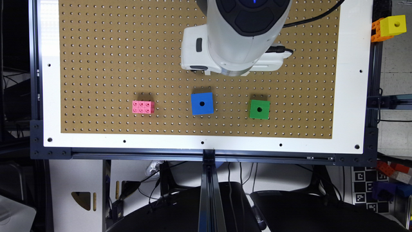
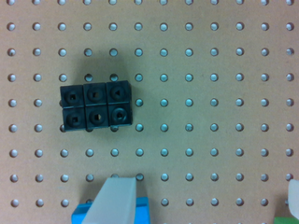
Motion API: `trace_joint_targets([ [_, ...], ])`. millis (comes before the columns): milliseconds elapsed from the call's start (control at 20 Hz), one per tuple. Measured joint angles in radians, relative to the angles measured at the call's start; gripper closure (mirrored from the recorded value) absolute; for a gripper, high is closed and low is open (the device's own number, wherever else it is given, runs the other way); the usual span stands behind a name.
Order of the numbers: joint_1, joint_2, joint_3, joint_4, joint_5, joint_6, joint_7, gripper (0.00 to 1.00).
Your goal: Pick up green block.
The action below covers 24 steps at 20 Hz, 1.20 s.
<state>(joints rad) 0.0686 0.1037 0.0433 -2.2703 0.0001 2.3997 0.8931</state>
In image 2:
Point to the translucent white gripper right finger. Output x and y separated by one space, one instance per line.
293 197

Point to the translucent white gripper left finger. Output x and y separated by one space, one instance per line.
115 203

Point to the green block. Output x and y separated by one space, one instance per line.
286 220

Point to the black interlocking block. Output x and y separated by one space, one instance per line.
96 105

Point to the brown perforated pegboard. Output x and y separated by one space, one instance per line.
215 102

